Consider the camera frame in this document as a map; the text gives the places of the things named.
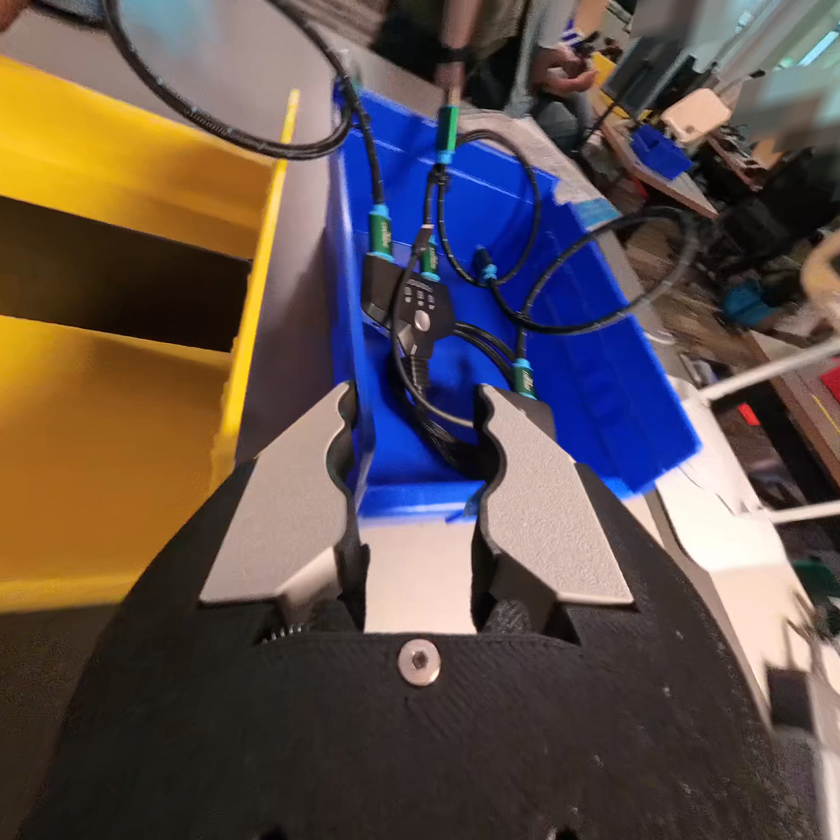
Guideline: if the white desk stand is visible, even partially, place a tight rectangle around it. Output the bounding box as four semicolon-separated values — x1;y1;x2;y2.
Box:
646;341;840;723

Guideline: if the small blue bin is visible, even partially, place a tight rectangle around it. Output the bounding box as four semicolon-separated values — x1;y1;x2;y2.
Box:
629;123;693;179

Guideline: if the white boxy device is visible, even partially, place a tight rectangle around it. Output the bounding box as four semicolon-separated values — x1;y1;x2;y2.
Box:
659;88;732;147

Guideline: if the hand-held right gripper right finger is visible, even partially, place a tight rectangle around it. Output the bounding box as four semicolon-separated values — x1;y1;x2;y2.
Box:
471;384;637;635

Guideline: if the blue plastic bin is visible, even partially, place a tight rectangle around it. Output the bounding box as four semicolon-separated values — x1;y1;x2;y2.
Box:
325;77;703;526

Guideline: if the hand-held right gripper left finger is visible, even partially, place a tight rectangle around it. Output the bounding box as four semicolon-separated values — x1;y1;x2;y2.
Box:
197;381;371;630

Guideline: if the yellow plastic bin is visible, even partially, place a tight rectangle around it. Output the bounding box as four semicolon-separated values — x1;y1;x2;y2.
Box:
0;56;303;614

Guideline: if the black smooth cable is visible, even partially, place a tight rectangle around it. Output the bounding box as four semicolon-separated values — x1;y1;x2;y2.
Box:
407;322;526;476

